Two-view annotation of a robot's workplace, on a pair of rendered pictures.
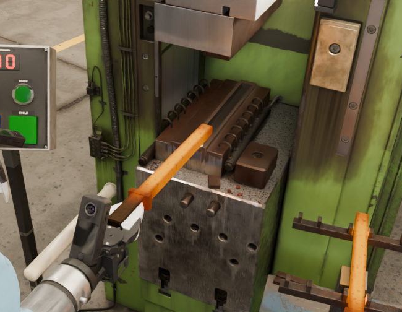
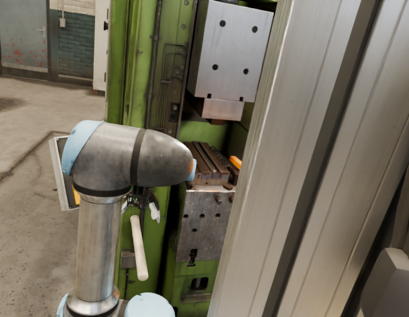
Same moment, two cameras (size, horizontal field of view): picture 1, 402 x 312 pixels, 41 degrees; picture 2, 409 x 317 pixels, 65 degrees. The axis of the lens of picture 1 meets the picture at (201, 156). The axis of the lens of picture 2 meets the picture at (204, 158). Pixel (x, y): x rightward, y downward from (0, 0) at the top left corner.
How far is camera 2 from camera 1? 1.07 m
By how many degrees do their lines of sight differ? 38
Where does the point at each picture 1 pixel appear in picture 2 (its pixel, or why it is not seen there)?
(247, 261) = not seen: hidden behind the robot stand
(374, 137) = not seen: hidden behind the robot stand
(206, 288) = (218, 250)
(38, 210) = (19, 270)
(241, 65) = (186, 133)
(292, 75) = (212, 134)
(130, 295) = (136, 289)
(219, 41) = (236, 114)
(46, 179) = (7, 250)
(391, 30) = not seen: hidden behind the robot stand
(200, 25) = (227, 107)
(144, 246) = (183, 239)
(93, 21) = (138, 114)
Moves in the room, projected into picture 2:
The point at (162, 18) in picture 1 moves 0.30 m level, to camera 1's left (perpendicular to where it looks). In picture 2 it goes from (207, 105) to (150, 107)
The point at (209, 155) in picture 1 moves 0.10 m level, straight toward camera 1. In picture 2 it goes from (222, 173) to (235, 182)
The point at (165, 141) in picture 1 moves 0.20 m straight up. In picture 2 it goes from (197, 173) to (204, 136)
